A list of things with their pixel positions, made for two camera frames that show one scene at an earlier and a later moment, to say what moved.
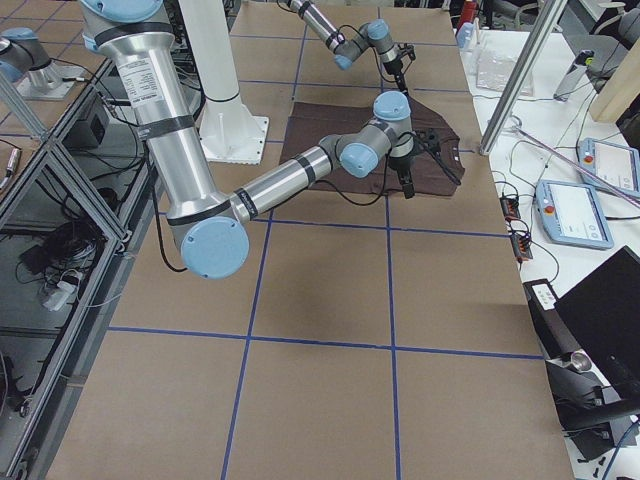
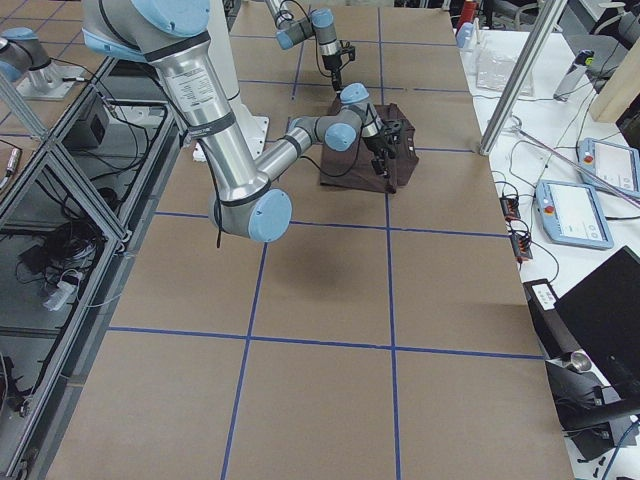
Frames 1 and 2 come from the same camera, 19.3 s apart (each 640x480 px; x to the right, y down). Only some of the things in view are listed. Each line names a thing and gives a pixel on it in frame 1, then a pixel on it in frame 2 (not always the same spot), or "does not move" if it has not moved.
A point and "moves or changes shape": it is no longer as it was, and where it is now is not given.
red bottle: x=469 y=11 does not move
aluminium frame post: x=547 y=15 does not move
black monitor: x=604 y=312 does not move
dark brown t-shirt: x=436 y=159 moves or changes shape
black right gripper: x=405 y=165 to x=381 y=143
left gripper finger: x=401 y=83 to x=336 y=80
